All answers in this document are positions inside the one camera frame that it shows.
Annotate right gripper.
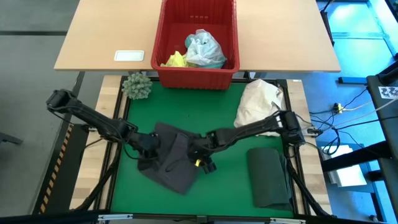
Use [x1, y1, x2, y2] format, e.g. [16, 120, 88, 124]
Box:
[187, 133, 219, 175]

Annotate dark grey garment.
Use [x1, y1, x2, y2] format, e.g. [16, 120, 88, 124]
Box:
[137, 121, 206, 196]

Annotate dark green button shirt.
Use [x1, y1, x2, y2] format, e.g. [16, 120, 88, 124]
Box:
[247, 147, 295, 212]

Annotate pale blue white garment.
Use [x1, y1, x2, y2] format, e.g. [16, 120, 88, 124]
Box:
[184, 29, 228, 70]

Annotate red plastic laundry bin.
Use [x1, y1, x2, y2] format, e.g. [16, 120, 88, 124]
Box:
[150, 0, 241, 91]

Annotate pale green artificial plant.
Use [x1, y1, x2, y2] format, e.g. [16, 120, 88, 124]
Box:
[121, 72, 153, 100]

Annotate cream folded garment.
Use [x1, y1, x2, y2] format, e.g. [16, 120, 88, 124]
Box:
[233, 78, 284, 138]

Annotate wooden table board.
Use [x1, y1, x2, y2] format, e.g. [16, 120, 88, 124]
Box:
[70, 75, 125, 211]
[281, 79, 333, 215]

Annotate yellow garment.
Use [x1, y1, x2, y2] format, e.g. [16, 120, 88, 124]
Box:
[160, 50, 189, 68]

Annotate white rectangular card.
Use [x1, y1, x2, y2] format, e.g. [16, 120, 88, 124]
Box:
[113, 50, 146, 62]

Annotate yellow black hazard strip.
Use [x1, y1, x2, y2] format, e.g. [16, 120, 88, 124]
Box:
[39, 123, 75, 215]

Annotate black crossbar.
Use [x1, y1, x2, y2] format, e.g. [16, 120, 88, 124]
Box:
[0, 210, 398, 224]

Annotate dark chair leg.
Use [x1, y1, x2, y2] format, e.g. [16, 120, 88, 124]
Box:
[0, 132, 24, 146]

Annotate white box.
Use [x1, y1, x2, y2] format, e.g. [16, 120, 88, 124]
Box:
[323, 144, 368, 188]

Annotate light wooden desk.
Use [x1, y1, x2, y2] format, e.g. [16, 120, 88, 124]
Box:
[53, 0, 341, 73]

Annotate black desk foot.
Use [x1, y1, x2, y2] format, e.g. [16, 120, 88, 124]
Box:
[338, 77, 368, 85]

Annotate black side table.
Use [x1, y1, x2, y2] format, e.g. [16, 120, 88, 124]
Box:
[366, 60, 398, 224]

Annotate black desk leg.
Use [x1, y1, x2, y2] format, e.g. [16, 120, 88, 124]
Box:
[320, 0, 336, 47]

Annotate white fiducial marker card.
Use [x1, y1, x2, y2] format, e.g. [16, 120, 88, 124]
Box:
[377, 86, 398, 100]

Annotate black cable sleeve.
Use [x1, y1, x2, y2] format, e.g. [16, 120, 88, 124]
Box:
[74, 161, 118, 212]
[285, 149, 331, 217]

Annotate silver metal bracket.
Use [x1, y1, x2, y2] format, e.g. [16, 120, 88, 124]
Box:
[97, 213, 134, 222]
[269, 217, 307, 224]

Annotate black table frame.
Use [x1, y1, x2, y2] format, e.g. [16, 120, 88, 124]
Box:
[93, 75, 312, 218]

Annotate black floor cable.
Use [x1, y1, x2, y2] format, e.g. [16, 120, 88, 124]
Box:
[310, 115, 398, 131]

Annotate white floor cable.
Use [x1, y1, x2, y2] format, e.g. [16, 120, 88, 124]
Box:
[337, 98, 398, 127]

